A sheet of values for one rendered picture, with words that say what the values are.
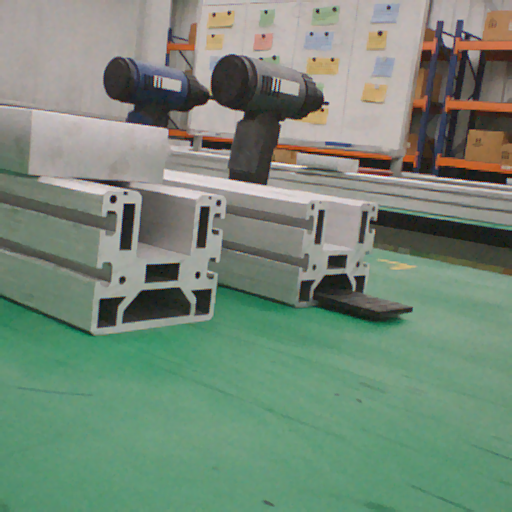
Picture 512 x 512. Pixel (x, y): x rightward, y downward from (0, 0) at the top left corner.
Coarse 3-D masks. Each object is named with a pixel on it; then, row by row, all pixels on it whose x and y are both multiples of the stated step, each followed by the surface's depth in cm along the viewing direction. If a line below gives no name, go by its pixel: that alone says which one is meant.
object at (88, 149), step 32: (0, 128) 47; (32, 128) 45; (64, 128) 46; (96, 128) 48; (128, 128) 50; (160, 128) 52; (0, 160) 47; (32, 160) 45; (64, 160) 47; (96, 160) 48; (128, 160) 50; (160, 160) 52
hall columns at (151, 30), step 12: (144, 0) 888; (156, 0) 868; (168, 0) 882; (144, 12) 891; (156, 12) 871; (168, 12) 885; (144, 24) 893; (156, 24) 874; (168, 24) 888; (144, 36) 895; (156, 36) 877; (144, 48) 897; (156, 48) 880; (144, 60) 897; (156, 60) 884; (132, 108) 902
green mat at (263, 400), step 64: (384, 256) 95; (0, 320) 43; (256, 320) 51; (320, 320) 53; (384, 320) 56; (448, 320) 59; (0, 384) 33; (64, 384) 34; (128, 384) 35; (192, 384) 36; (256, 384) 37; (320, 384) 38; (384, 384) 39; (448, 384) 41; (0, 448) 26; (64, 448) 27; (128, 448) 28; (192, 448) 28; (256, 448) 29; (320, 448) 30; (384, 448) 31; (448, 448) 32
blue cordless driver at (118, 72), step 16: (112, 64) 97; (128, 64) 96; (144, 64) 98; (112, 80) 97; (128, 80) 96; (144, 80) 97; (160, 80) 99; (176, 80) 101; (192, 80) 104; (112, 96) 98; (128, 96) 97; (144, 96) 98; (160, 96) 100; (176, 96) 102; (192, 96) 104; (208, 96) 109; (128, 112) 100; (144, 112) 100; (160, 112) 102
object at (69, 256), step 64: (0, 192) 50; (64, 192) 43; (128, 192) 42; (192, 192) 48; (0, 256) 48; (64, 256) 43; (128, 256) 43; (192, 256) 47; (64, 320) 44; (128, 320) 44; (192, 320) 48
